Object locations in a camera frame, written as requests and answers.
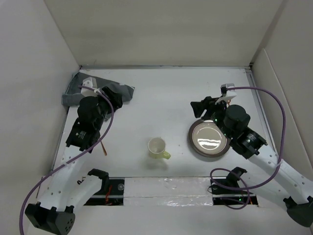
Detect copper fork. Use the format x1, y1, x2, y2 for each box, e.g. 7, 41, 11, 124
100, 141, 107, 156

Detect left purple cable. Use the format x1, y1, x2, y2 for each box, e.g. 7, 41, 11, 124
19, 85, 115, 235

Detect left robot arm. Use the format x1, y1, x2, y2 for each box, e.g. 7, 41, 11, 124
20, 87, 123, 235

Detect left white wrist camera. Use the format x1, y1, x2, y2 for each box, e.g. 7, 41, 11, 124
81, 77, 97, 97

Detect grey striped placemat cloth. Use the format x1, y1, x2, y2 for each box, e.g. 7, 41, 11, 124
61, 72, 135, 107

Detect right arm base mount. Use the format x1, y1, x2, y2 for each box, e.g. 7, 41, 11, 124
207, 167, 258, 210

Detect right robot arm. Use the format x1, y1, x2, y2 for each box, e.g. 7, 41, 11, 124
190, 96, 313, 227

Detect brown rimmed white plate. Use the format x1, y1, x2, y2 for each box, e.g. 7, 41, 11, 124
188, 119, 230, 158

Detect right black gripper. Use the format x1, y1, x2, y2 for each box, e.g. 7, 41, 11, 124
190, 95, 232, 139

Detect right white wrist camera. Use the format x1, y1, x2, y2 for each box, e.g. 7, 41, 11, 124
215, 83, 237, 104

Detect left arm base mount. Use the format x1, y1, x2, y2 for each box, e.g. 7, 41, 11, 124
84, 178, 125, 206

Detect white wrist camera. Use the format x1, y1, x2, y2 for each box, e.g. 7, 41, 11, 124
81, 77, 97, 97
215, 83, 237, 104

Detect yellow green mug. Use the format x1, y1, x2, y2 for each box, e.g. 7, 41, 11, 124
148, 137, 171, 160

